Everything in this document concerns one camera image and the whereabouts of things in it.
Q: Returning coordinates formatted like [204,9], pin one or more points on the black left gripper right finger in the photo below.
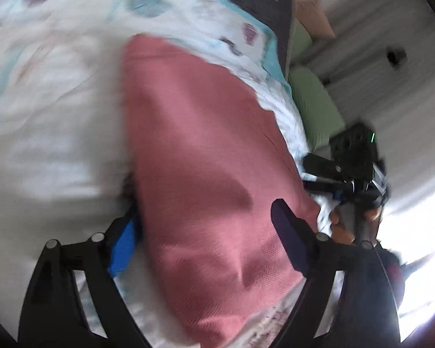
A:
[318,258]

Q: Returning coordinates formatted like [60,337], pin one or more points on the pink knit garment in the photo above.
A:
[208,163]

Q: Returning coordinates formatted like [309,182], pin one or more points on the green cushion right far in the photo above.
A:
[301,42]

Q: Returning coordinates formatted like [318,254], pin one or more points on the green cushion right near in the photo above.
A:
[320,116]

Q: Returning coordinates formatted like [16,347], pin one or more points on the peach pillow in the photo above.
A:
[312,16]

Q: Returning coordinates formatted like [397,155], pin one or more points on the white seashell print quilt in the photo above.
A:
[63,159]

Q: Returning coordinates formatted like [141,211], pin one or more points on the green cushion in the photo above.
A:
[320,116]
[301,42]

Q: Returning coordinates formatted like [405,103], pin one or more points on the right hand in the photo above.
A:
[345,229]

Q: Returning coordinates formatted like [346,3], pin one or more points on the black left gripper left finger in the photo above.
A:
[52,312]

